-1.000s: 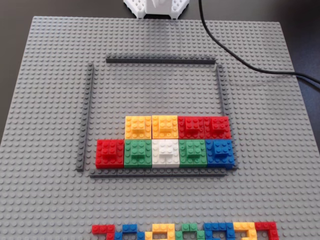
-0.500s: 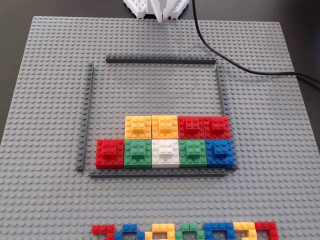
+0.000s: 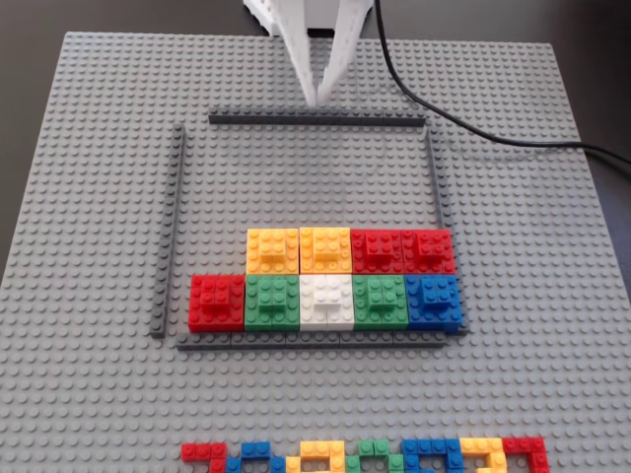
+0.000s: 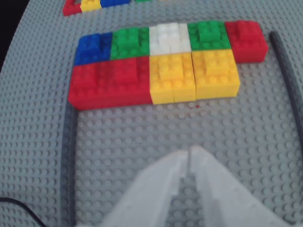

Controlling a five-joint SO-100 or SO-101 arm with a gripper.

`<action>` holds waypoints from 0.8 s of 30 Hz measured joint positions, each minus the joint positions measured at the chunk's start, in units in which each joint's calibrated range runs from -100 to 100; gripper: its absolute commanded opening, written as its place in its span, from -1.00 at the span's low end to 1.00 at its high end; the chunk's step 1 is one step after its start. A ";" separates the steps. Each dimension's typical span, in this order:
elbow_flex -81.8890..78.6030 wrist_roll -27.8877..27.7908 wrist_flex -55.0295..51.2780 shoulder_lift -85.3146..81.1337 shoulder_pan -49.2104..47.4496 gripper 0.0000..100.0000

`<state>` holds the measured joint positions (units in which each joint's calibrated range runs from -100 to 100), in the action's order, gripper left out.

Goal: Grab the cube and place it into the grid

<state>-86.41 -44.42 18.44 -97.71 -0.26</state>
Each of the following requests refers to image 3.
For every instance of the green Lego cube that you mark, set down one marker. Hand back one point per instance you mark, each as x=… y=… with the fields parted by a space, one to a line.
x=380 y=301
x=272 y=303

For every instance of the green Lego letter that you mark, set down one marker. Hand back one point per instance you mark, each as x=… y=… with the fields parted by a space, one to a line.
x=374 y=451

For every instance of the blue Lego letter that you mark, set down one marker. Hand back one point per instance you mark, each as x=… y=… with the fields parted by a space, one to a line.
x=429 y=449
x=254 y=455

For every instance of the dark gray Lego strip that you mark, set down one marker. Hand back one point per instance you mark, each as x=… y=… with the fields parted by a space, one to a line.
x=266 y=117
x=170 y=222
x=439 y=182
x=310 y=341

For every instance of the red Lego cube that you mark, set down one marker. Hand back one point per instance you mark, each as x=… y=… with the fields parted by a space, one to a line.
x=377 y=251
x=217 y=303
x=430 y=251

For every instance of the yellow Lego cube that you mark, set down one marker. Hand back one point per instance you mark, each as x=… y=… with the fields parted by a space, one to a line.
x=272 y=251
x=325 y=251

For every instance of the yellow Lego letter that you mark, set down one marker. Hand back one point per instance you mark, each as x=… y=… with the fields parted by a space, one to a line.
x=320 y=451
x=480 y=447

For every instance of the red Lego letter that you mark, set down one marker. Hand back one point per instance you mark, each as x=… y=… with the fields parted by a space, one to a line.
x=530 y=446
x=202 y=452

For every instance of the blue Lego cube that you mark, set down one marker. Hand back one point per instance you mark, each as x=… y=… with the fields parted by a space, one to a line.
x=434 y=301

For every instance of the gray Lego baseplate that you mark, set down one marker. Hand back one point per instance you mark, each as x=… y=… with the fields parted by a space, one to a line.
x=98 y=197

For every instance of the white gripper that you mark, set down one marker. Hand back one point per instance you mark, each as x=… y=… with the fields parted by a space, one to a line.
x=296 y=30

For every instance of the white Lego cube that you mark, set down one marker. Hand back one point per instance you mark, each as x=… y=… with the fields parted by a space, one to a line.
x=326 y=301

